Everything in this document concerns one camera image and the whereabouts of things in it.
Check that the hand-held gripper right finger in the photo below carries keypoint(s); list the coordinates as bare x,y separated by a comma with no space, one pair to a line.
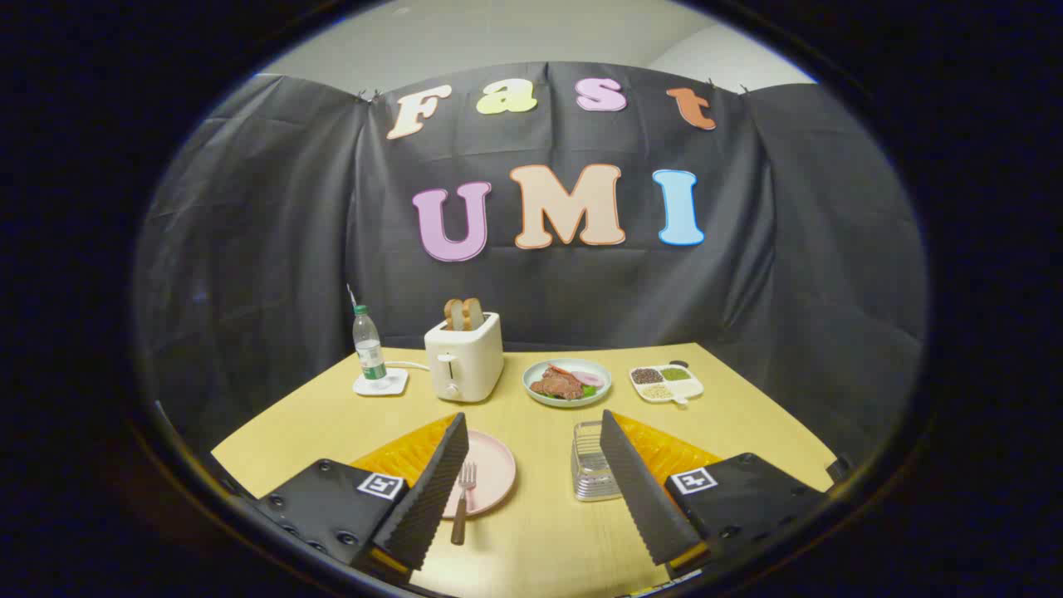
644,490

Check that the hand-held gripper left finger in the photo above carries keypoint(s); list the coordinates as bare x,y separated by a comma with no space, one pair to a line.
432,490

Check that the pink plate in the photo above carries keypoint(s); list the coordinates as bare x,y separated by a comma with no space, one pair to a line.
494,469

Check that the white divided seasoning dish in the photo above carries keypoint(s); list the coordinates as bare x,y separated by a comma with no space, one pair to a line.
666,384

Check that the pale green plate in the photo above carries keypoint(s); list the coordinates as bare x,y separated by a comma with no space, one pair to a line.
598,390

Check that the white square coaster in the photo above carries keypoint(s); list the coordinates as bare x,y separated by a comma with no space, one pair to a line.
397,384

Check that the pink onion slice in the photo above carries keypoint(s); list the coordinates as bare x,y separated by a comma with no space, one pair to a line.
588,379

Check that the cream toaster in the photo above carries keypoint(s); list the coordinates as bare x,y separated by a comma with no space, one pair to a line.
465,361

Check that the brown steak piece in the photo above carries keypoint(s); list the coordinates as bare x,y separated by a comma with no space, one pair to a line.
558,386

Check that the clear plastic water bottle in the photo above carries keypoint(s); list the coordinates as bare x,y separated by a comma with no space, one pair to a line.
369,349

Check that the toasted bread slice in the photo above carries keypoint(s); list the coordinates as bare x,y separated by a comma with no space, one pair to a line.
453,316
473,314

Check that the black backdrop cloth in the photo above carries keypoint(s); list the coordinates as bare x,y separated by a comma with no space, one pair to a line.
249,249

